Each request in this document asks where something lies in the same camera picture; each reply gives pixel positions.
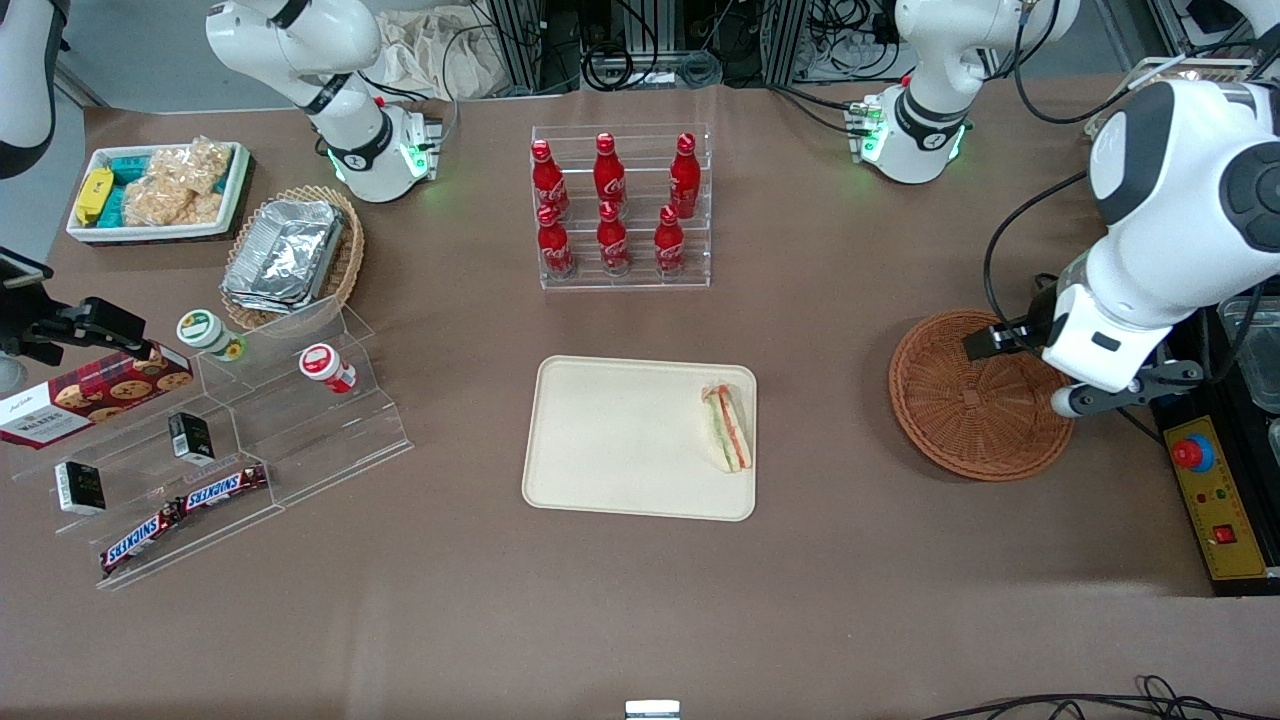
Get clear plastic container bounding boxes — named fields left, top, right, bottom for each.
left=1214, top=294, right=1280, bottom=415

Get small black box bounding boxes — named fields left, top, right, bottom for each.
left=167, top=411, right=216, bottom=467
left=54, top=460, right=108, bottom=517

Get white wire basket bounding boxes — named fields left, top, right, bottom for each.
left=1085, top=54, right=1257, bottom=137

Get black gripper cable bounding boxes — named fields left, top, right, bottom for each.
left=982, top=168, right=1093, bottom=333

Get black base cables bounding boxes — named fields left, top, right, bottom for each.
left=356, top=18, right=481, bottom=153
left=768, top=84, right=873, bottom=138

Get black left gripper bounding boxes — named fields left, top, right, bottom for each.
left=962, top=285, right=1057, bottom=364

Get brown Snickers bar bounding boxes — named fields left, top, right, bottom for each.
left=179, top=464, right=270, bottom=514
left=99, top=503, right=184, bottom=577

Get yellow snack packet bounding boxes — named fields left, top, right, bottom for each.
left=75, top=167, right=115, bottom=227

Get clear acrylic bottle rack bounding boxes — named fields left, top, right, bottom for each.
left=530, top=124, right=713, bottom=291

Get red tartan cookie box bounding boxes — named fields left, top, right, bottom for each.
left=0, top=342, right=195, bottom=451

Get yellow panel control box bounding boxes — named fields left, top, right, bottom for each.
left=1160, top=412, right=1280, bottom=599

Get oval tan wicker basket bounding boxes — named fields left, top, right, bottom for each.
left=219, top=184, right=367, bottom=332

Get black cable bundle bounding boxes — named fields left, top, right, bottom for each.
left=918, top=674, right=1280, bottom=720

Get clear rice cracker bag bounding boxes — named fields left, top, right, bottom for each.
left=150, top=137, right=234, bottom=197
left=124, top=176, right=227, bottom=227

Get white rectangular snack bin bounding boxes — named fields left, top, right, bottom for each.
left=66, top=141, right=251, bottom=245

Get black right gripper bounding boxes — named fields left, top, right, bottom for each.
left=0, top=295, right=150, bottom=367

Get aluminium foil container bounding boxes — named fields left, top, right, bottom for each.
left=221, top=284, right=336, bottom=317
left=224, top=198, right=347, bottom=303

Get red cola bottle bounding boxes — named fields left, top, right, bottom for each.
left=593, top=132, right=629, bottom=212
left=596, top=201, right=633, bottom=277
left=653, top=205, right=688, bottom=277
left=530, top=139, right=572, bottom=222
left=669, top=133, right=702, bottom=220
left=537, top=204, right=577, bottom=280

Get clear acrylic stepped display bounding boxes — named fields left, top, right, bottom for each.
left=10, top=294, right=414, bottom=592

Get triangle sandwich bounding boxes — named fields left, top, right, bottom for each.
left=699, top=382, right=754, bottom=474

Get aluminium frame post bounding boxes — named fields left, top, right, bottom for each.
left=488, top=0, right=547, bottom=97
left=764, top=0, right=812, bottom=87

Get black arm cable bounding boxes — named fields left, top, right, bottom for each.
left=1012, top=0, right=1146, bottom=127

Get round brown wicker basket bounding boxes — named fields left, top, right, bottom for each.
left=888, top=309, right=1077, bottom=483

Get green lid white cup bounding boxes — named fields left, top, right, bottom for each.
left=177, top=309, right=248, bottom=363

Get red lid white cup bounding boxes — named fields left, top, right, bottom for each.
left=299, top=343, right=358, bottom=395

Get beige rectangular tray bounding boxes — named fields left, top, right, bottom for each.
left=521, top=355, right=759, bottom=523

